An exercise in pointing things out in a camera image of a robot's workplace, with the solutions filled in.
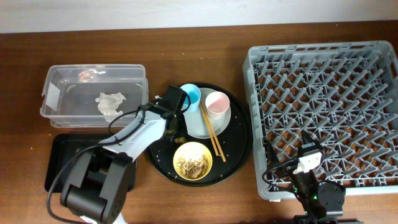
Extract light blue cup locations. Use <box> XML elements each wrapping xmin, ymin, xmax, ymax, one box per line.
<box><xmin>180</xmin><ymin>83</ymin><xmax>201</xmax><ymax>113</ymax></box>

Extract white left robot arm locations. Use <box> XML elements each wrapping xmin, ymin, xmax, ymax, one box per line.
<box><xmin>60</xmin><ymin>86</ymin><xmax>189</xmax><ymax>223</ymax></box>

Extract grey dishwasher rack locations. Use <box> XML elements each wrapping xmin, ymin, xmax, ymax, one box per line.
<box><xmin>243</xmin><ymin>40</ymin><xmax>397</xmax><ymax>201</ymax></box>

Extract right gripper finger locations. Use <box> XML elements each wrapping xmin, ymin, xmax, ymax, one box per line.
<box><xmin>265</xmin><ymin>139</ymin><xmax>280</xmax><ymax>169</ymax></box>
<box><xmin>300</xmin><ymin>130</ymin><xmax>323</xmax><ymax>152</ymax></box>

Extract wooden chopstick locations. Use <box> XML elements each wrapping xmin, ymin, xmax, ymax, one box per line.
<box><xmin>200</xmin><ymin>102</ymin><xmax>219</xmax><ymax>156</ymax></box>
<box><xmin>203</xmin><ymin>106</ymin><xmax>226</xmax><ymax>163</ymax></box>

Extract wooden chopstick left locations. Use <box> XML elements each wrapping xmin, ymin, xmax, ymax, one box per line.
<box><xmin>200</xmin><ymin>102</ymin><xmax>219</xmax><ymax>156</ymax></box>

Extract wooden chopstick right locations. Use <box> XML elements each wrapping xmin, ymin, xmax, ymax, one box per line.
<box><xmin>203</xmin><ymin>106</ymin><xmax>226</xmax><ymax>163</ymax></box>

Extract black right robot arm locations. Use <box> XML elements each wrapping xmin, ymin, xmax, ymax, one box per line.
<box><xmin>262</xmin><ymin>131</ymin><xmax>346</xmax><ymax>224</ymax></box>

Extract round black tray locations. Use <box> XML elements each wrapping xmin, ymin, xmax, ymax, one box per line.
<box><xmin>147</xmin><ymin>83</ymin><xmax>252</xmax><ymax>187</ymax></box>

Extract yellow bowl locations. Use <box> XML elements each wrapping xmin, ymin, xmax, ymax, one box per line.
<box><xmin>173</xmin><ymin>142</ymin><xmax>213</xmax><ymax>181</ymax></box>

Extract food scraps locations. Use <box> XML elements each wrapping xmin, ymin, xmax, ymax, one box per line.
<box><xmin>177</xmin><ymin>155</ymin><xmax>209</xmax><ymax>179</ymax></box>

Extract pink cup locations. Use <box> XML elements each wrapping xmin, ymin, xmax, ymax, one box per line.
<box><xmin>205</xmin><ymin>91</ymin><xmax>230</xmax><ymax>119</ymax></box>

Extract gold foil wrapper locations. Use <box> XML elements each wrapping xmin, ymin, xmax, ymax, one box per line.
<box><xmin>166</xmin><ymin>130</ymin><xmax>187</xmax><ymax>144</ymax></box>

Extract black rectangular tray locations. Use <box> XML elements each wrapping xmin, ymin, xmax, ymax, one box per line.
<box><xmin>44</xmin><ymin>134</ymin><xmax>137</xmax><ymax>193</ymax></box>

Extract light grey plate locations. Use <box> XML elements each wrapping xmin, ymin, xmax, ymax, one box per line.
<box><xmin>182</xmin><ymin>87</ymin><xmax>232</xmax><ymax>139</ymax></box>

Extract white tissue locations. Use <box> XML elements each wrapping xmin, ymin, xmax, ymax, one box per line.
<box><xmin>95</xmin><ymin>93</ymin><xmax>126</xmax><ymax>123</ymax></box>

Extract clear plastic bin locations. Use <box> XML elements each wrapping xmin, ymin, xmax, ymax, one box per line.
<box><xmin>40</xmin><ymin>64</ymin><xmax>149</xmax><ymax>128</ymax></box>

